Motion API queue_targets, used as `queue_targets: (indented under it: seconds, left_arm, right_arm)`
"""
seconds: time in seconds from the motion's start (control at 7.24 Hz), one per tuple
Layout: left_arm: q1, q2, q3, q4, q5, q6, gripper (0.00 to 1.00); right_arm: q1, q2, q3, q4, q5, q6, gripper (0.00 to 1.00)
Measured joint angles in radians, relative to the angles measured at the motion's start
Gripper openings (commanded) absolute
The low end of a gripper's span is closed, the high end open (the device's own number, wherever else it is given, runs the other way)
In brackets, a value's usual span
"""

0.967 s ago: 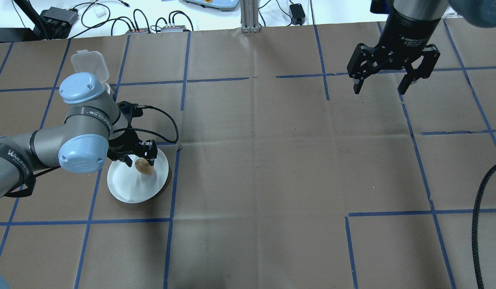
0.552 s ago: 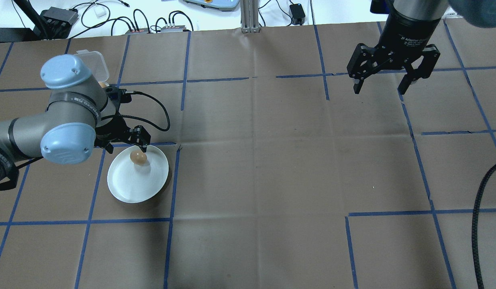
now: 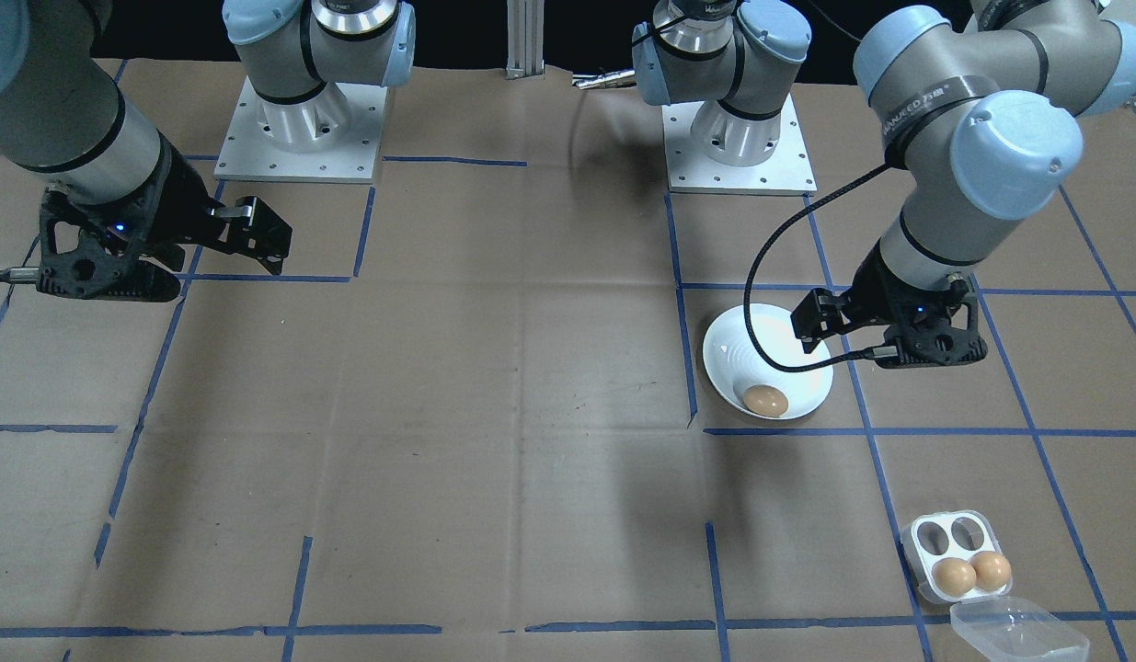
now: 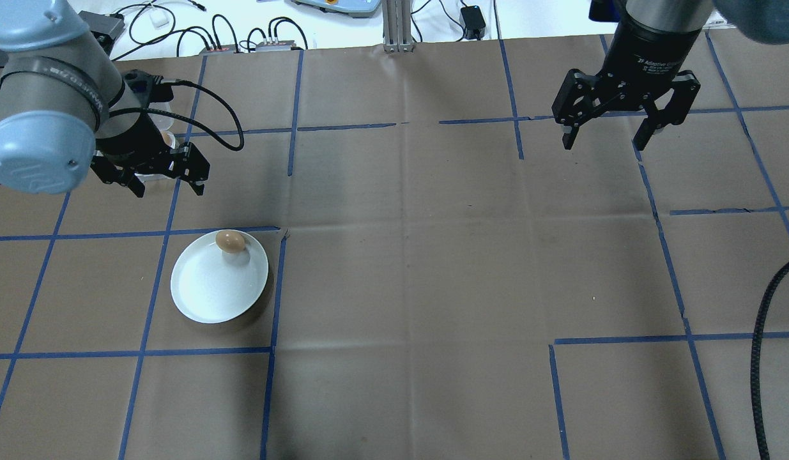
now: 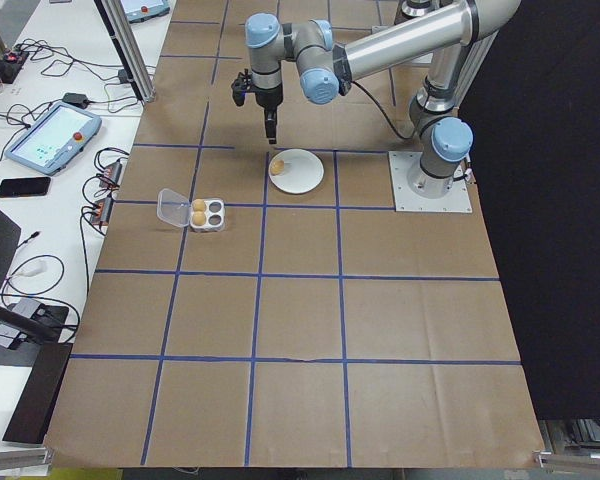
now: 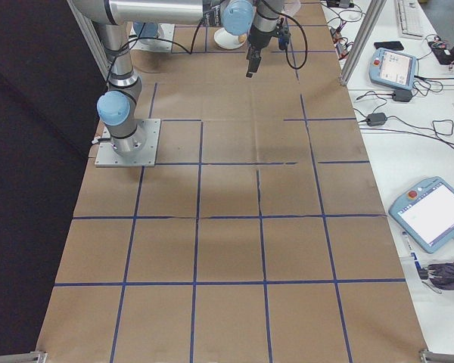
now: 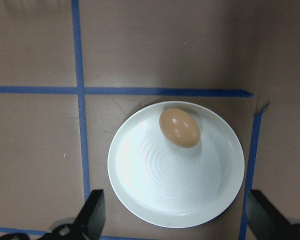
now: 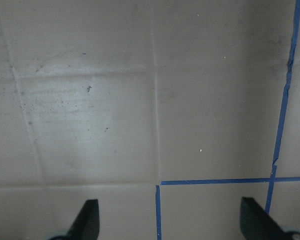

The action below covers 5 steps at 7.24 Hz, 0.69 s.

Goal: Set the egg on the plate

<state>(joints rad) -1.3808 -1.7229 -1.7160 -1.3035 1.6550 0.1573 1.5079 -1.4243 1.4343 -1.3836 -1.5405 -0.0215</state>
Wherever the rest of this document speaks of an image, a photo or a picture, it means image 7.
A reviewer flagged brown egg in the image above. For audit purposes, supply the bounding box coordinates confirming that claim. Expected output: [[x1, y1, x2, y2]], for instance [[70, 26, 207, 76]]
[[158, 107, 201, 149]]

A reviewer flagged white round plate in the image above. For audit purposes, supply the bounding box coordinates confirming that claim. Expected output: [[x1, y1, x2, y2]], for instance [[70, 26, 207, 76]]
[[107, 100, 246, 229]]

